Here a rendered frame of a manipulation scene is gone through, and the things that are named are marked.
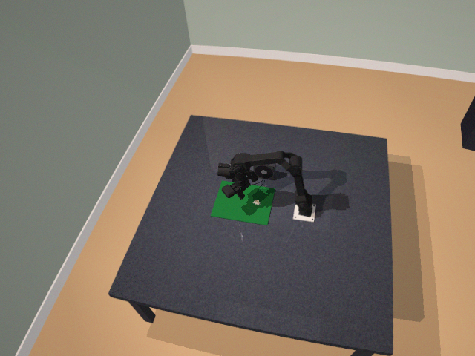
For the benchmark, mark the green circuit board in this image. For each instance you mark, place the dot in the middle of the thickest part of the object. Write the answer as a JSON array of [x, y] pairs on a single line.
[[254, 208]]

